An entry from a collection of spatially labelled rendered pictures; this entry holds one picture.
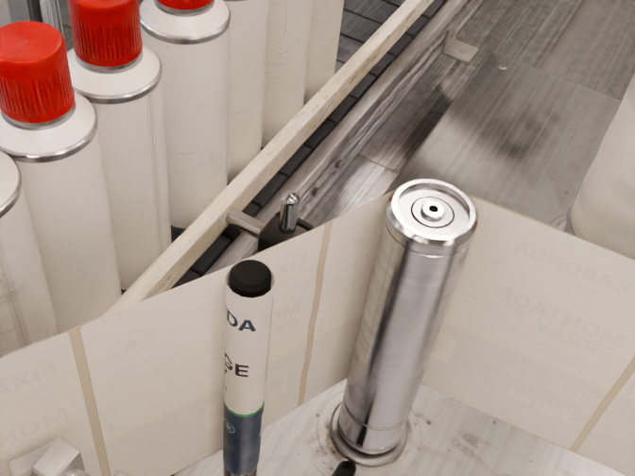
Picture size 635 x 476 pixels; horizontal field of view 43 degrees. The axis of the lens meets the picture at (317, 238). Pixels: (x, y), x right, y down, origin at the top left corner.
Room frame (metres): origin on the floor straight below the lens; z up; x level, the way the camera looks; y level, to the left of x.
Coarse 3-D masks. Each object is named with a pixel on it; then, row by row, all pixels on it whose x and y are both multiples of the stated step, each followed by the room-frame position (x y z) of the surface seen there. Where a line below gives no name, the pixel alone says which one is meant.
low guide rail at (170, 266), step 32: (416, 0) 0.65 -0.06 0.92; (384, 32) 0.59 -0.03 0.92; (352, 64) 0.54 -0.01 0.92; (320, 96) 0.49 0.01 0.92; (288, 128) 0.45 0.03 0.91; (256, 160) 0.41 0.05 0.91; (224, 192) 0.38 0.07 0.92; (256, 192) 0.40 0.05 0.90; (192, 224) 0.34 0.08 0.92; (224, 224) 0.36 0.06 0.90; (160, 256) 0.31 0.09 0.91; (192, 256) 0.33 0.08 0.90; (160, 288) 0.29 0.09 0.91
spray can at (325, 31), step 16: (320, 0) 0.51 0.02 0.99; (336, 0) 0.52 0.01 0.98; (320, 16) 0.51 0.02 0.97; (336, 16) 0.52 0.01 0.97; (320, 32) 0.51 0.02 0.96; (336, 32) 0.52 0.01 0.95; (320, 48) 0.51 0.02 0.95; (336, 48) 0.53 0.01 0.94; (320, 64) 0.51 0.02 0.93; (320, 80) 0.51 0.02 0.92; (304, 96) 0.51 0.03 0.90
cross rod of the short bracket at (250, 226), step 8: (232, 216) 0.36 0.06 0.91; (240, 216) 0.36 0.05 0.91; (248, 216) 0.36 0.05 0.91; (232, 224) 0.36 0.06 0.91; (240, 224) 0.36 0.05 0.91; (248, 224) 0.36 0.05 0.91; (256, 224) 0.36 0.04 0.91; (264, 224) 0.36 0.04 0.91; (248, 232) 0.35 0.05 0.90; (256, 232) 0.35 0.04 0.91
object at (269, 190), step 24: (360, 0) 0.70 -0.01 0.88; (384, 0) 0.71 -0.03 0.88; (360, 24) 0.66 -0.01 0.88; (336, 72) 0.58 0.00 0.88; (360, 96) 0.55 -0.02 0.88; (336, 120) 0.51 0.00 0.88; (312, 144) 0.48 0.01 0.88; (288, 168) 0.45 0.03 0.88; (264, 192) 0.42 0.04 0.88; (216, 240) 0.36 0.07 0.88
